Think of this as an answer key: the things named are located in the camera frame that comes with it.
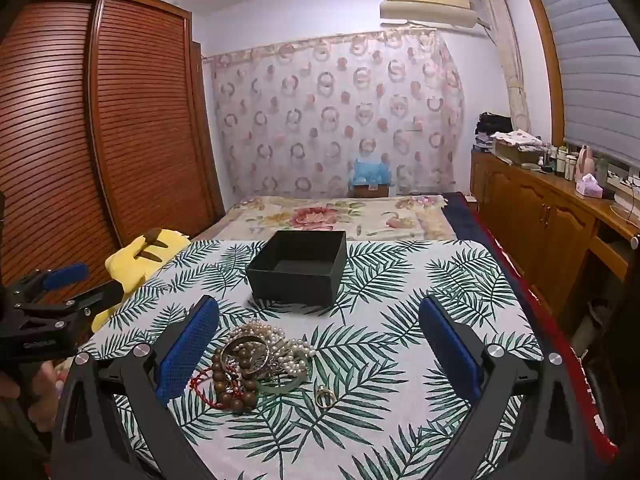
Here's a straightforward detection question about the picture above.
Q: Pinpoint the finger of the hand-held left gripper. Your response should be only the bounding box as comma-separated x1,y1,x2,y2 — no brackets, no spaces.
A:
7,262,91,307
15,279,125,332

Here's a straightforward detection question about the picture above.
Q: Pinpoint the brown bead bracelet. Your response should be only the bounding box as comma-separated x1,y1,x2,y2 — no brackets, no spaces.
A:
209,349,262,415

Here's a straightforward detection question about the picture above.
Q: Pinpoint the grey window blind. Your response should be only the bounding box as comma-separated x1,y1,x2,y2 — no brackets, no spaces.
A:
534,0,640,167

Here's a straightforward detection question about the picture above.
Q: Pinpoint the white power strip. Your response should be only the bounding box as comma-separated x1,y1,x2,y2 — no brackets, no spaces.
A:
604,172,640,197

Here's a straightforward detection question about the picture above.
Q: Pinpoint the yellow plush toy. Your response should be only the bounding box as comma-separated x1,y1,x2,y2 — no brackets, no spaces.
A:
91,228,191,334

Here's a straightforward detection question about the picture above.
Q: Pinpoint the beige air conditioner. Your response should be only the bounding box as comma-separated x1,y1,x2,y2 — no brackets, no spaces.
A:
378,0,479,29

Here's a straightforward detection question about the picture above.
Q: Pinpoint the white floral cloth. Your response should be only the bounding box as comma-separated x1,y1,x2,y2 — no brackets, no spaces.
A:
491,129,544,154

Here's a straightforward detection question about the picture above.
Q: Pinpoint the cardboard box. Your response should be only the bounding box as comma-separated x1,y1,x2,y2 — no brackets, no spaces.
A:
352,183,391,199

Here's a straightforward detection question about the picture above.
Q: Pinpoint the navy and red blanket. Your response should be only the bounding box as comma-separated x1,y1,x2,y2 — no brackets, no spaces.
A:
440,191,622,462

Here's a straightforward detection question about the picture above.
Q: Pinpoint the blue plastic bag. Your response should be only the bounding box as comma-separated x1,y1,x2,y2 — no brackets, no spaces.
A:
348,155,394,186

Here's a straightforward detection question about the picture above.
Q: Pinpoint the bronze metal bangle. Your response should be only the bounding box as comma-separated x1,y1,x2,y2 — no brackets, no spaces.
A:
220,336,271,376

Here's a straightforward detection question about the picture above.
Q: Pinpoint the row of cosmetic bottles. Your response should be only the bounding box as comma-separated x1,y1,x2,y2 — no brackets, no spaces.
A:
542,142,581,182

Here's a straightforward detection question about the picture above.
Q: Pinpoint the green jade bangle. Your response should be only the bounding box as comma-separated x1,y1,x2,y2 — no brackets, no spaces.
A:
252,359,309,395

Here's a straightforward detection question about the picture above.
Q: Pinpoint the red string bracelet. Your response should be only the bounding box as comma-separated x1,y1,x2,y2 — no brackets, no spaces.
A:
191,367,227,412

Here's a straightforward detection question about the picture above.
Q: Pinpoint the floral ring print curtain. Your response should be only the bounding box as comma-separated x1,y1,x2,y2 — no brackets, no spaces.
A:
202,30,466,199

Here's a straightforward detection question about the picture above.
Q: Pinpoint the floral bed blanket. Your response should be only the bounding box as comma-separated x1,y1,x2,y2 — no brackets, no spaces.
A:
192,193,459,244

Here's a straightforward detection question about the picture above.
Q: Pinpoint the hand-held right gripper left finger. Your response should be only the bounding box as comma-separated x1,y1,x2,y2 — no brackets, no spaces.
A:
50,294,221,480

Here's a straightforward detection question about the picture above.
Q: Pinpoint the wooden sideboard cabinet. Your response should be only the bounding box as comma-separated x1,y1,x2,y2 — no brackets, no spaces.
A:
469,149,640,322

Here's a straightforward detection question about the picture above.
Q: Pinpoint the pile of dark clothes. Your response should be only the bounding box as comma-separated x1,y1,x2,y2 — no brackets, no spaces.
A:
472,112,514,154

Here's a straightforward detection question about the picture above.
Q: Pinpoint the tied cream curtain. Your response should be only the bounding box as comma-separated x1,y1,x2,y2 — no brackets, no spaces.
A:
476,0,532,132

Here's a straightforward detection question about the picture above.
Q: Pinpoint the white pearl necklace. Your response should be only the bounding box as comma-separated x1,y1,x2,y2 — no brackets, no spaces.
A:
227,317,317,377

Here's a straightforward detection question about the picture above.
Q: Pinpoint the black square box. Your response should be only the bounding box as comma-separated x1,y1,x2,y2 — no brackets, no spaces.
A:
245,229,348,309

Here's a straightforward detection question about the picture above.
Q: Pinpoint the person's left hand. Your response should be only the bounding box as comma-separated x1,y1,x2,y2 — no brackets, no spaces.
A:
0,361,61,437

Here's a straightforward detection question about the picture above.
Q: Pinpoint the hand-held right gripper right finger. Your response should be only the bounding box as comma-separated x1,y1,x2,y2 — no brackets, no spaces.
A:
418,295,601,480

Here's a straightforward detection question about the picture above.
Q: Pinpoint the leaf print tablecloth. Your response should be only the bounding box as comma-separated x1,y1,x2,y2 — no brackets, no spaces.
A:
79,238,552,480

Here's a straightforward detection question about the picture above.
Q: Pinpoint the pink tissue box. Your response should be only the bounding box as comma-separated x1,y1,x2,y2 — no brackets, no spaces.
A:
574,173,605,197

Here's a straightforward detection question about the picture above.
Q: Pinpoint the pink bottle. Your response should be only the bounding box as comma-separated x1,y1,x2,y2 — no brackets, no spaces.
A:
577,145,596,181

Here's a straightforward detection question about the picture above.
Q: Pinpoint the wooden louvered wardrobe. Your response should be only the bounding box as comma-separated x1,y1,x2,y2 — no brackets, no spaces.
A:
0,0,227,292

